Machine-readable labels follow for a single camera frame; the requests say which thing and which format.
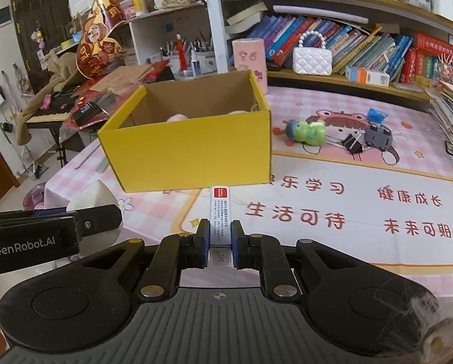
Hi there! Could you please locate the white red small box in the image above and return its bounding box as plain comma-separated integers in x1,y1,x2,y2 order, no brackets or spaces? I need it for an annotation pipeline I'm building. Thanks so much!
209,186,232,266

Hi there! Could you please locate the blue plastic bag roll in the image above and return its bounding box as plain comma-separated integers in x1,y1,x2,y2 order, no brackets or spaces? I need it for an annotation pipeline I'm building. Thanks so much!
367,108,387,125

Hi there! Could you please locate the yellow cardboard box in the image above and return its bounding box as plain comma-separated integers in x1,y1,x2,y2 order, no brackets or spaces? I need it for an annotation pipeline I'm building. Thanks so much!
98,71,271,192

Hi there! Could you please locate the green blue plush toy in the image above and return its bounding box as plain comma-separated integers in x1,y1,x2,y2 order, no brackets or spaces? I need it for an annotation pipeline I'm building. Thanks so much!
285,120,326,146

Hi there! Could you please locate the pink plush toy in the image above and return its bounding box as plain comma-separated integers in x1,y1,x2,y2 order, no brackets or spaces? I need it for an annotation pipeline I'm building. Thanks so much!
165,109,252,123

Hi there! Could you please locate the pink cartoon desk mat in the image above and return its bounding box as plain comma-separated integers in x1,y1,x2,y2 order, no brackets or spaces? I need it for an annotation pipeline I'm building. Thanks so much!
45,87,453,296

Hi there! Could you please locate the electric piano keyboard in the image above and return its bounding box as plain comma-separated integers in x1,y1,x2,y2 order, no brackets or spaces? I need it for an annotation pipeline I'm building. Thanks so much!
26,97,77,129

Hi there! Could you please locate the black binder clip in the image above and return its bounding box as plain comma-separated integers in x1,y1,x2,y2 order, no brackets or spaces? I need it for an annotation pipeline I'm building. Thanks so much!
341,132,365,155

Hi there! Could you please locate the grey toy car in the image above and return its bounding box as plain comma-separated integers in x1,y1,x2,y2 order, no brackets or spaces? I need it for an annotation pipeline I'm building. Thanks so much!
365,124,393,150

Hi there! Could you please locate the brown cardboard sheet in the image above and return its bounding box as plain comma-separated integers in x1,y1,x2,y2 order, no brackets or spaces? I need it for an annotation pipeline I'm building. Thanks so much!
91,64,153,95

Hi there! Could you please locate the white pen holder box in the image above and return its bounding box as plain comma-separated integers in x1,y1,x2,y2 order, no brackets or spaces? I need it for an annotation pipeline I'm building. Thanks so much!
159,33,217,77

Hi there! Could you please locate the white quilted pearl handbag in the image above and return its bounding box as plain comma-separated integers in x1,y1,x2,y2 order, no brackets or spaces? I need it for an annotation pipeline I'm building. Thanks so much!
293,30,332,76

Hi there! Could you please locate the pink cylindrical holder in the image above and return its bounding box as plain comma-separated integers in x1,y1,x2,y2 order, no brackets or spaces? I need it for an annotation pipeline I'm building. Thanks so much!
232,38,268,94

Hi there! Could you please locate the red gold cartoon poster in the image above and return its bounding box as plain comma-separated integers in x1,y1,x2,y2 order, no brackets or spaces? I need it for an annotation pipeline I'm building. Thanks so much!
76,0,125,79

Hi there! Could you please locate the orange white blue carton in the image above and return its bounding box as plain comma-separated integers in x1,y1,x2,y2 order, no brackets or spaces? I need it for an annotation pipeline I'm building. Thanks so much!
345,67,390,86

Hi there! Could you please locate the stack of paper books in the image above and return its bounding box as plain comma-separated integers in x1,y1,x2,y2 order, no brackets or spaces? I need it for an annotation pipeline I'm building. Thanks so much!
425,81,453,155

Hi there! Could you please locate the wooden bookshelf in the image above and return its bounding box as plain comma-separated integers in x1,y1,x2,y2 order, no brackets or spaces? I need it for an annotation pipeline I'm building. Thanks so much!
208,0,453,108

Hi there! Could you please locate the red dictionary book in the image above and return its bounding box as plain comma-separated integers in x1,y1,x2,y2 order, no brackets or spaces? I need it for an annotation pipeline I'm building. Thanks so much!
412,33,453,57

